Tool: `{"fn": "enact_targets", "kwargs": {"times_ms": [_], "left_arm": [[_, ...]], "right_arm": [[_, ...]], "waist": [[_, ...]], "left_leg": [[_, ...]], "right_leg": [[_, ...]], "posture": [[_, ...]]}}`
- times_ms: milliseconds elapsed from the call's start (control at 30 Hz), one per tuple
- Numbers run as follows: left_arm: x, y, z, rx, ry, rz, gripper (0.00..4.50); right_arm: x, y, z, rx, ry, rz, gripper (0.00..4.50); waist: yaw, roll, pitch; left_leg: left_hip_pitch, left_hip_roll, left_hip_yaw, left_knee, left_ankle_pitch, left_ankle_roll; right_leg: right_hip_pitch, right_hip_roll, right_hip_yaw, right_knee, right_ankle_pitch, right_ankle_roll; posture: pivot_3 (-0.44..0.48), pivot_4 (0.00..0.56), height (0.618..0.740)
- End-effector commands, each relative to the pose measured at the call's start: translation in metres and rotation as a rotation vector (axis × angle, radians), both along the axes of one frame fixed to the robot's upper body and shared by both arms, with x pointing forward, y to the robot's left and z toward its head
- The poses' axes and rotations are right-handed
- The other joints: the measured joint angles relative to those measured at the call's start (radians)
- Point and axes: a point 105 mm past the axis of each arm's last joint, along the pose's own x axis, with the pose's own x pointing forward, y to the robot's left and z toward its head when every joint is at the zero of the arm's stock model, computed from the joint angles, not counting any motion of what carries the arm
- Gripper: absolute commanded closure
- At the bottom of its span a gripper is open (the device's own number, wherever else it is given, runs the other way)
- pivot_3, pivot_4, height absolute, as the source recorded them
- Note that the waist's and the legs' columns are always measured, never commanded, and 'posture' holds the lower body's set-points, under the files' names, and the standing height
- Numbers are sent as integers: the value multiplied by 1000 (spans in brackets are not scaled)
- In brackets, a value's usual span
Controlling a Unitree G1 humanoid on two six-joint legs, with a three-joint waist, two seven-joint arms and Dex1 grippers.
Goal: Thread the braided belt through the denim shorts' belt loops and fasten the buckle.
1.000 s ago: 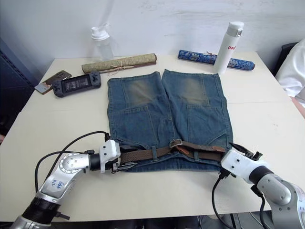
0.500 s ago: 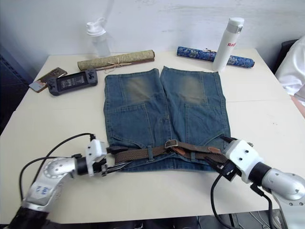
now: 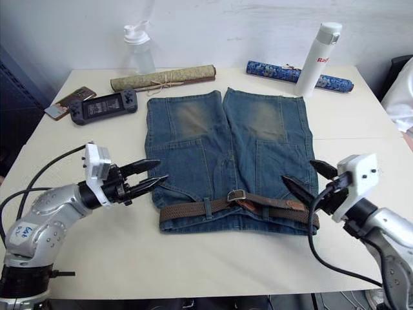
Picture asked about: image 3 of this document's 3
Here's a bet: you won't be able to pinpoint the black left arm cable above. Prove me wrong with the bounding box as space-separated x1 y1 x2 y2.
0 145 88 246

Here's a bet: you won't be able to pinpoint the black chair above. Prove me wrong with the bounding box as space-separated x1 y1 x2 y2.
376 54 413 101

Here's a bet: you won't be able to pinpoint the clear plastic water bottle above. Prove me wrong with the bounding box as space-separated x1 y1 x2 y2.
123 19 157 75

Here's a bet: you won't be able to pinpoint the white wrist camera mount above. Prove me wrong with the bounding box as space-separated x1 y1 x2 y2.
81 141 114 207
331 153 384 223

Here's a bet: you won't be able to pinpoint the blue patterned rolled scroll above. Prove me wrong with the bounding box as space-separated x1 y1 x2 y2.
245 59 355 94

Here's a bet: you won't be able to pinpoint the brown leather wallet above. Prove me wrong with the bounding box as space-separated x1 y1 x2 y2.
54 85 97 109

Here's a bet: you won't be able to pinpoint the brown braided belt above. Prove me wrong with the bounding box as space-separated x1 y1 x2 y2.
159 189 321 229

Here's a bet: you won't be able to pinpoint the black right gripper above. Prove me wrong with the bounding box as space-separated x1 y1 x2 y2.
281 160 352 216

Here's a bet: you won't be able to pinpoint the dark blue cabinet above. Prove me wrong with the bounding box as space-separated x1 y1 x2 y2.
0 45 59 179

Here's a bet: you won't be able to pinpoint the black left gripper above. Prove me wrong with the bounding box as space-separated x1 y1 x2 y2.
103 159 170 208

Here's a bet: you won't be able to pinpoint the white thermos bottle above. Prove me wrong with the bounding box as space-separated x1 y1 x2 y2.
294 21 343 98

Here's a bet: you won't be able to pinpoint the white cloth bundle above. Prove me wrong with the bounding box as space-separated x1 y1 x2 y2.
380 59 413 134

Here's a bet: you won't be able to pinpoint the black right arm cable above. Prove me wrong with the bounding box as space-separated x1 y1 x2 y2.
307 174 388 288

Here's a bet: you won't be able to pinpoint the small phone with orange edge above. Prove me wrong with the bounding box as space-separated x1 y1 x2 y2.
43 103 70 121

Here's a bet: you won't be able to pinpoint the blue denim shorts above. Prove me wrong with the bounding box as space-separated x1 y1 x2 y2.
144 87 321 237

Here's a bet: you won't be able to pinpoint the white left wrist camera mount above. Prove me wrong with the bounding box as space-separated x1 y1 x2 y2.
81 141 114 207

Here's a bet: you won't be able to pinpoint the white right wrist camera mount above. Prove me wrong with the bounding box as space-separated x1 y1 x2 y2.
331 153 384 223

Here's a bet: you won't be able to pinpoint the dark handheld game console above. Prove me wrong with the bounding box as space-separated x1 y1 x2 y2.
68 88 138 126

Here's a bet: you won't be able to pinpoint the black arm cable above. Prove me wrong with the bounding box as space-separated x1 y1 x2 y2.
0 145 88 246
307 174 388 288

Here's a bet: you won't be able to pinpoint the green rolled scroll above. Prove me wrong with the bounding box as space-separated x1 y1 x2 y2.
109 64 217 95

